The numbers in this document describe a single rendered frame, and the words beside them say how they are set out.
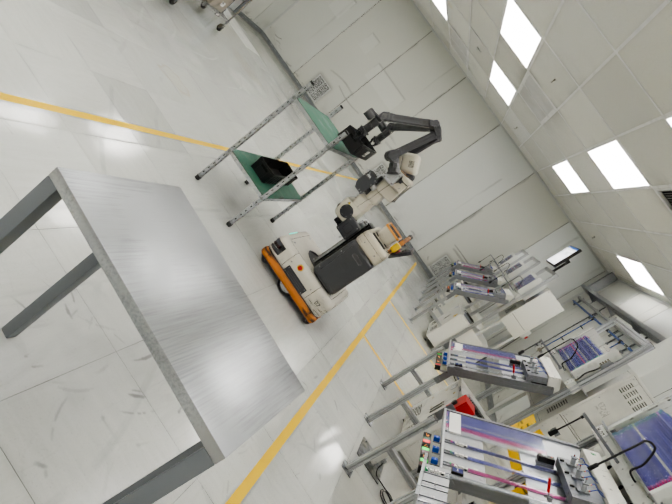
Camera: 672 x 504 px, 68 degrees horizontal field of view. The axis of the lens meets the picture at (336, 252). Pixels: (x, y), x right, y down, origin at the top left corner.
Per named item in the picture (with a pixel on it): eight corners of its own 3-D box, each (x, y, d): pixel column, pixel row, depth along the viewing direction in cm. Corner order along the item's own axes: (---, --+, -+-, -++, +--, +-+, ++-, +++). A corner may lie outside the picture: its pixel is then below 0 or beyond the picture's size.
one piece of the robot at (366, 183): (369, 199, 396) (392, 182, 390) (363, 198, 369) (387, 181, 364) (358, 182, 397) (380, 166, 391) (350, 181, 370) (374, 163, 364)
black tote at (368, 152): (350, 154, 353) (363, 144, 350) (337, 134, 354) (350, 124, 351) (365, 160, 408) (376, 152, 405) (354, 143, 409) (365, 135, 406)
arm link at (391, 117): (439, 128, 352) (432, 130, 363) (440, 119, 352) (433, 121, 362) (380, 118, 343) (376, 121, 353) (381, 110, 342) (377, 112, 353)
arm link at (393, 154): (446, 136, 354) (440, 137, 364) (438, 118, 352) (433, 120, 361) (391, 162, 348) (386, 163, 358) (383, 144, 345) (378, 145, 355)
